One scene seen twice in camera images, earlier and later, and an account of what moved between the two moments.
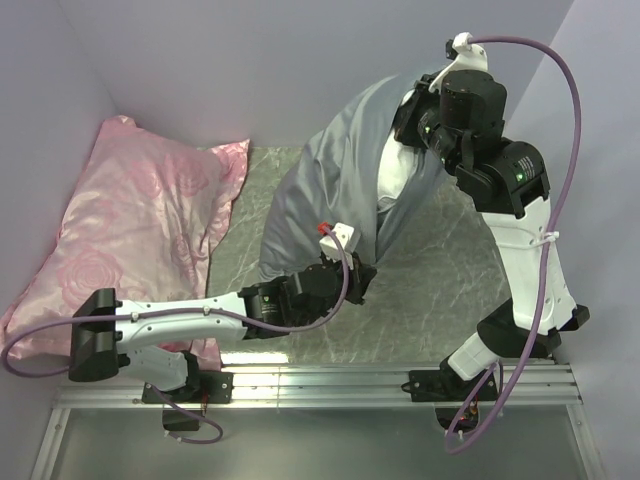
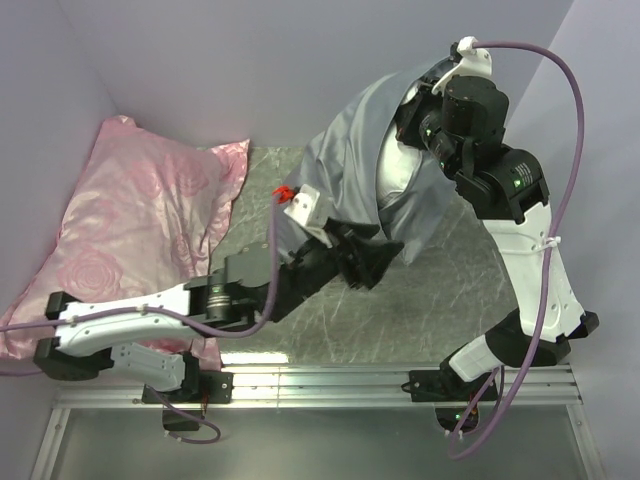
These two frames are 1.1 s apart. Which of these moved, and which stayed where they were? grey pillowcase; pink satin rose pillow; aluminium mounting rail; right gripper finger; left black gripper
Moved: left black gripper; grey pillowcase
Stayed: right gripper finger; pink satin rose pillow; aluminium mounting rail
